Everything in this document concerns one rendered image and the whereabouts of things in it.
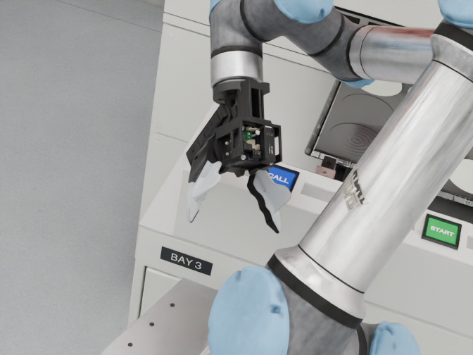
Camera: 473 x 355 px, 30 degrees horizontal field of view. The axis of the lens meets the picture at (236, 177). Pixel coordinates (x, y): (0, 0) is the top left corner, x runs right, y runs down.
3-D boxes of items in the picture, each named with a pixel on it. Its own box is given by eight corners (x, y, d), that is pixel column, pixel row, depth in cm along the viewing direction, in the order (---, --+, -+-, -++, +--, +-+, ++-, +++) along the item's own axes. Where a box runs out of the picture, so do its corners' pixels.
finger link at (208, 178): (194, 199, 112) (227, 149, 117) (169, 208, 117) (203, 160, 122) (211, 215, 113) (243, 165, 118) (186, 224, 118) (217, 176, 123)
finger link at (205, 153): (186, 173, 118) (217, 129, 123) (180, 176, 119) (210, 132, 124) (210, 197, 119) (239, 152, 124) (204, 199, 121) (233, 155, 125)
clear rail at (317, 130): (345, 56, 183) (346, 51, 182) (351, 58, 183) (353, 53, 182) (302, 156, 154) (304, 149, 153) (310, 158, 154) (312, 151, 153)
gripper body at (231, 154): (239, 158, 116) (236, 72, 119) (203, 173, 123) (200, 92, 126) (284, 166, 120) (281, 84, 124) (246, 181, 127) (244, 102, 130)
